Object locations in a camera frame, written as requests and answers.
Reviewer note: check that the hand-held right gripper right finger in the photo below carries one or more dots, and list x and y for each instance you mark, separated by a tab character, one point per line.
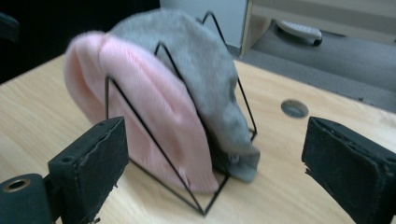
348	165

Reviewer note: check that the dark curtain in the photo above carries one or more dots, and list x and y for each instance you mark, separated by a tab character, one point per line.
46	34

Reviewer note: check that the pink knit beanie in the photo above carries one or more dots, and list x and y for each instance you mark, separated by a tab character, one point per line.
162	124

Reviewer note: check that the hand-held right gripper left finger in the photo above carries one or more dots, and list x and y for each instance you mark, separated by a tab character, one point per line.
90	168

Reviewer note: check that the grey round table grommet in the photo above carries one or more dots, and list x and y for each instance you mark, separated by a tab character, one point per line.
294	108

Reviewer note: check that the grey knit beanie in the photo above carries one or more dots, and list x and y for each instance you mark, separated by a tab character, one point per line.
205	68

